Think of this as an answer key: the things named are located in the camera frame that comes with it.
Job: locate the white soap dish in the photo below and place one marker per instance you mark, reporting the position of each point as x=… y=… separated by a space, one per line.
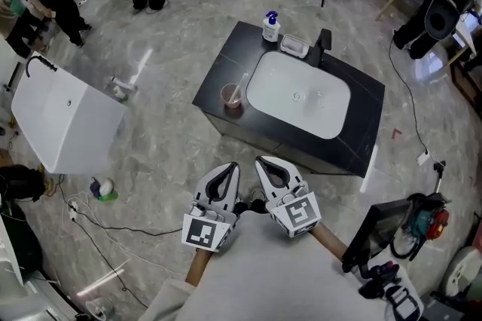
x=293 y=46

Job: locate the white panel strip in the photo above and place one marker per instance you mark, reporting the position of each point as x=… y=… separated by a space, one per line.
x=369 y=169

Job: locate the black bathtub faucet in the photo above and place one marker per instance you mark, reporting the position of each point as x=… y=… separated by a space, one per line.
x=37 y=61

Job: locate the person's grey shirt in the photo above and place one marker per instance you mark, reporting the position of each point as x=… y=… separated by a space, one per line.
x=263 y=274

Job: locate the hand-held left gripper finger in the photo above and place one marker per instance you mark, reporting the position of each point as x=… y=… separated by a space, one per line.
x=201 y=187
x=234 y=191

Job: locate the black bag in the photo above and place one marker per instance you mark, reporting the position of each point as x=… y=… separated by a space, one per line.
x=19 y=182

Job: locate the white toothbrush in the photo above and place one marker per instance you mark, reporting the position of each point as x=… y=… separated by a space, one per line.
x=241 y=84

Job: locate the black monitor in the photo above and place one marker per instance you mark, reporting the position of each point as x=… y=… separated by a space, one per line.
x=376 y=233

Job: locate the person's right forearm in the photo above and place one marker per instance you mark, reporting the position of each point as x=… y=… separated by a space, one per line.
x=327 y=240

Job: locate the white bathtub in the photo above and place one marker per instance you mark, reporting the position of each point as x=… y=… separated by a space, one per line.
x=68 y=116

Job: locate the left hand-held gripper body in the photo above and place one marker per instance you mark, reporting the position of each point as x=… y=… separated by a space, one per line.
x=205 y=234

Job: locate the teal power tool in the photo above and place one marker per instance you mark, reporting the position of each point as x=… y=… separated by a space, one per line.
x=423 y=223

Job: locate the black vanity cabinet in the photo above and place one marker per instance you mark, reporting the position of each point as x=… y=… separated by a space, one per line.
x=226 y=59

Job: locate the white pump bottle blue top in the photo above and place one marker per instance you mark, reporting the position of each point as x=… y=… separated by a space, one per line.
x=270 y=30

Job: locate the white round device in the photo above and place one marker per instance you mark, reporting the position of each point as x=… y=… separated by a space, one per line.
x=461 y=272

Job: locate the white power strip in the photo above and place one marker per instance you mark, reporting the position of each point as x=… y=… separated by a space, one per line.
x=72 y=209

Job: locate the white sink basin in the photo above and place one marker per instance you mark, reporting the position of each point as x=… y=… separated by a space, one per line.
x=297 y=97

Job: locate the cleaning bottles and cloth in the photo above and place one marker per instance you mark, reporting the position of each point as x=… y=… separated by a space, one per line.
x=103 y=189

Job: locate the red power tool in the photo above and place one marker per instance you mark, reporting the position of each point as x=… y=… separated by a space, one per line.
x=440 y=225

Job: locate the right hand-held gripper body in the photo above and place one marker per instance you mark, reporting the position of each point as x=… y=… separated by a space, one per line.
x=299 y=214

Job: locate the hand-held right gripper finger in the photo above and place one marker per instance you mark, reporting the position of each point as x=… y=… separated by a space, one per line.
x=265 y=180
x=291 y=174

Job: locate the white power adapter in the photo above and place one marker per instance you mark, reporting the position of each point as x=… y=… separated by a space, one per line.
x=422 y=156

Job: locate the clear bottle with white cap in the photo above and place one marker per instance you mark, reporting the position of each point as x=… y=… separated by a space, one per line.
x=120 y=86

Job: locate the pink translucent cup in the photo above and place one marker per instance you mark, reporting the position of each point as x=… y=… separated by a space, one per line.
x=226 y=97

